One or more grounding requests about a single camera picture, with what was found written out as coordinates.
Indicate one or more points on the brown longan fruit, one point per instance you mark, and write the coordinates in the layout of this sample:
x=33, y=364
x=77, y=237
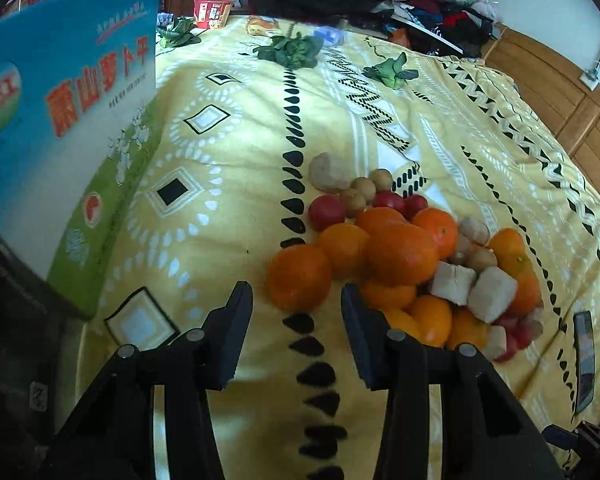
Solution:
x=353, y=201

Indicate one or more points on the white sugarcane piece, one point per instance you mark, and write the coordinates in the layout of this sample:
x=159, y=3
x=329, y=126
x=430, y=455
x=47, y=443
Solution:
x=492, y=294

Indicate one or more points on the red instant noodle cup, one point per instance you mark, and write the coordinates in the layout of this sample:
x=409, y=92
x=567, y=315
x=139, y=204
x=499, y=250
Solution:
x=211, y=14

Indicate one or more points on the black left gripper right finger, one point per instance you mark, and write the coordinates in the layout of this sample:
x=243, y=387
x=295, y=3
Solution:
x=486, y=433

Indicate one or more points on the yellow patterned bedspread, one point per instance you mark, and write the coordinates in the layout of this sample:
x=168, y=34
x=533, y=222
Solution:
x=228, y=187

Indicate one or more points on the red cherry tomato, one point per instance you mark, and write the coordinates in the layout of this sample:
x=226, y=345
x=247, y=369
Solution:
x=325, y=211

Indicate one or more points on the wooden headboard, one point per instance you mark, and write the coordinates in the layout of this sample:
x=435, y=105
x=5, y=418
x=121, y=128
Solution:
x=552, y=86

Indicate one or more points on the green leafy vegetable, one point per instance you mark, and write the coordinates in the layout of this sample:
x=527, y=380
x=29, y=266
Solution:
x=391, y=73
x=291, y=51

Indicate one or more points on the blue green printed box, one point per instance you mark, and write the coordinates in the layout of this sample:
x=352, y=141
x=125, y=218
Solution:
x=76, y=78

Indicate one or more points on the black smartphone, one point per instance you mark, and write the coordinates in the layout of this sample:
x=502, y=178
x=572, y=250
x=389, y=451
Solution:
x=585, y=347

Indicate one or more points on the large orange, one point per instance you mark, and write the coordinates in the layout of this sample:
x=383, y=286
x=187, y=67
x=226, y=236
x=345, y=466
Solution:
x=402, y=254

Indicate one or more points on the orange at pile left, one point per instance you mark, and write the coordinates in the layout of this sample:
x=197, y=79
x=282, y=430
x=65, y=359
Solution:
x=299, y=278

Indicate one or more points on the beige sugarcane chunk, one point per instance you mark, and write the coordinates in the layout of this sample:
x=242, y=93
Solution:
x=329, y=173

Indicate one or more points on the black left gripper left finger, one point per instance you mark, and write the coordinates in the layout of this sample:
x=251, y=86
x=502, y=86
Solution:
x=110, y=432

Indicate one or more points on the green leafy vegetable right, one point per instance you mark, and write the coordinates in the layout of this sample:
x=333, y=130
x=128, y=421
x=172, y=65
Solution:
x=391, y=73

